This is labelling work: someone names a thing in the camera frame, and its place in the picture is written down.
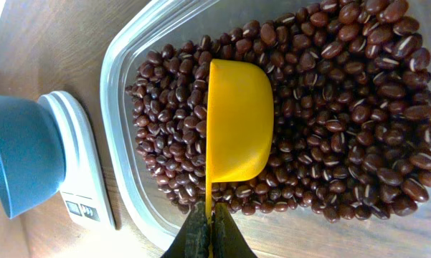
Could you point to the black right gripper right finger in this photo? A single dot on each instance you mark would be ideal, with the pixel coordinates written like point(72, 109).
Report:
point(227, 240)

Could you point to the red adzuki beans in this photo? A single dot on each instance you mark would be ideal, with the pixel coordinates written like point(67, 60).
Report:
point(352, 112)

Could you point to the blue-grey bowl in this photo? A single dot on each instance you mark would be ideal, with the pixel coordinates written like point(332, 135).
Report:
point(32, 160)

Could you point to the yellow plastic measuring scoop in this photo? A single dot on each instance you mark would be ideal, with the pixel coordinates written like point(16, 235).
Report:
point(240, 121)

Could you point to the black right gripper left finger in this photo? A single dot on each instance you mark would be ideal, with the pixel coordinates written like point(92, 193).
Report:
point(193, 239)

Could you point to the white digital kitchen scale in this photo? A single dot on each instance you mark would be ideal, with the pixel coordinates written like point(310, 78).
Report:
point(83, 190)

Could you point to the clear plastic container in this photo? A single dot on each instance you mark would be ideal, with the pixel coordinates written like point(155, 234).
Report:
point(294, 233)

